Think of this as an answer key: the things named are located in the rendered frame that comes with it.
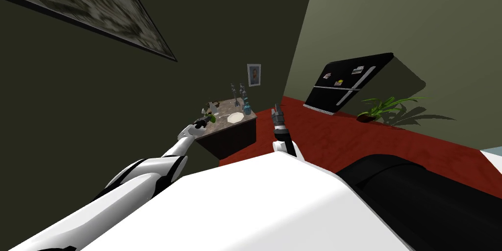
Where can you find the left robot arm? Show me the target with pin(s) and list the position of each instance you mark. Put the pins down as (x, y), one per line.
(129, 184)

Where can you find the green potted plant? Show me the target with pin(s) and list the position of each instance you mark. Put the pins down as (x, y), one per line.
(378, 109)

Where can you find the grey candlestick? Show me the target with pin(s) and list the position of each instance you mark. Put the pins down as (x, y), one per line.
(242, 93)
(236, 97)

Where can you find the clear glass bottle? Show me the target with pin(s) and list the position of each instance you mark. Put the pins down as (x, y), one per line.
(213, 108)

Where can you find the teal bottle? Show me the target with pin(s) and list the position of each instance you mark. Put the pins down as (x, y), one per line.
(247, 109)

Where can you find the black fridge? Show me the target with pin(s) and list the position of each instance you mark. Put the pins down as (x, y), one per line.
(347, 84)

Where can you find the white plate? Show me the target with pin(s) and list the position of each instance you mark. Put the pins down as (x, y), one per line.
(235, 117)

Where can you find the large framed painting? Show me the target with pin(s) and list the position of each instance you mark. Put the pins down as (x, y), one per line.
(90, 4)

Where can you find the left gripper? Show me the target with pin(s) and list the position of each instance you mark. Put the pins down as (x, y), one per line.
(200, 122)

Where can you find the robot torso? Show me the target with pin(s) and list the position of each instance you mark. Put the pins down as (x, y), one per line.
(255, 208)

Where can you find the green rounded object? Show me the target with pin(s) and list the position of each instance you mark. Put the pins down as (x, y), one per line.
(212, 119)

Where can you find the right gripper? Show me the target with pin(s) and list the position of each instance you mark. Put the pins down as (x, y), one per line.
(277, 118)

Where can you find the small framed portrait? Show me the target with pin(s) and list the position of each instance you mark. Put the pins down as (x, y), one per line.
(254, 75)

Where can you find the dark table with marble top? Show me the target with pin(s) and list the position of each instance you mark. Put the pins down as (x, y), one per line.
(231, 141)

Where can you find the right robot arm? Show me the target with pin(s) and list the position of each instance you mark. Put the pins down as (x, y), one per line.
(415, 204)

